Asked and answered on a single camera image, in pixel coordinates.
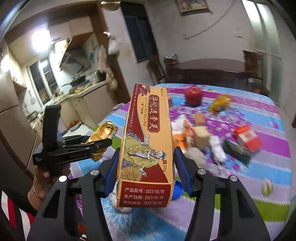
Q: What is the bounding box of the grey knitted cloth ball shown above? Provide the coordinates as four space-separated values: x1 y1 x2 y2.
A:
185 147 208 170

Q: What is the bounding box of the gold foil wrapper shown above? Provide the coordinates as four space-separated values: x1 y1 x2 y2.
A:
85 121 118 161

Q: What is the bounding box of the blue bottle cap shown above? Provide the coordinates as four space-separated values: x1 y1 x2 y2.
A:
171 180 184 200

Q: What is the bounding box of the torn orange paper cup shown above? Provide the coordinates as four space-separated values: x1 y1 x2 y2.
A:
171 114 195 151

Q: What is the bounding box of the orange medicine box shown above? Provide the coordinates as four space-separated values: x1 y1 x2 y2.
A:
116 84 175 208

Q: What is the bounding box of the beige sponge block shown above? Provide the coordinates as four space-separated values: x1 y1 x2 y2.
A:
193 126 210 150

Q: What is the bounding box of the dark green cloth bundle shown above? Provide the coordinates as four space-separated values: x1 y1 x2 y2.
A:
223 139 252 166

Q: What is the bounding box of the red cigarette box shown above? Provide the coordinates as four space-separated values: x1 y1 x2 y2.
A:
233 125 262 153

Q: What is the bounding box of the person left forearm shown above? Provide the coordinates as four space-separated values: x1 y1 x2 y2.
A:
27 184 47 210

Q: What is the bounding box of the person left hand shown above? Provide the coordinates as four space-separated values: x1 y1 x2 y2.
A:
33 164 71 199

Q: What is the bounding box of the floral striped tablecloth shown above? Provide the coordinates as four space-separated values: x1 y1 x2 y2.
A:
67 83 293 241

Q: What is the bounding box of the red apple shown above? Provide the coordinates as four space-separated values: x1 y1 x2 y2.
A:
185 86 203 106

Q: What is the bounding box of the yellow snack wrapper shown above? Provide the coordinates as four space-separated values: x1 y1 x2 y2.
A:
209 94 231 112

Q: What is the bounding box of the range hood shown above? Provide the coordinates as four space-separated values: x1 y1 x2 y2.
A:
60 49 90 75

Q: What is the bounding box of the dark wooden table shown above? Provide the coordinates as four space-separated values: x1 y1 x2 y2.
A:
166 58 265 88

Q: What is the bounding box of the white hanging plastic bag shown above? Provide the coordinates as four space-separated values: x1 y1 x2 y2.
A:
108 35 120 55

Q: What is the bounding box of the dark window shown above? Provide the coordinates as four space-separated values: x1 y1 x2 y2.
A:
120 1 158 63

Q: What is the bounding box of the wooden chair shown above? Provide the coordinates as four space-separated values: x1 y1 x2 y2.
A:
243 50 265 86

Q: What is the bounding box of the frosted glass door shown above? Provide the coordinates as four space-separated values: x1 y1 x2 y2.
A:
242 1 282 102

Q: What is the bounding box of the framed wall picture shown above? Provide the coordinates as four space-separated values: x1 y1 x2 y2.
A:
175 0 211 16

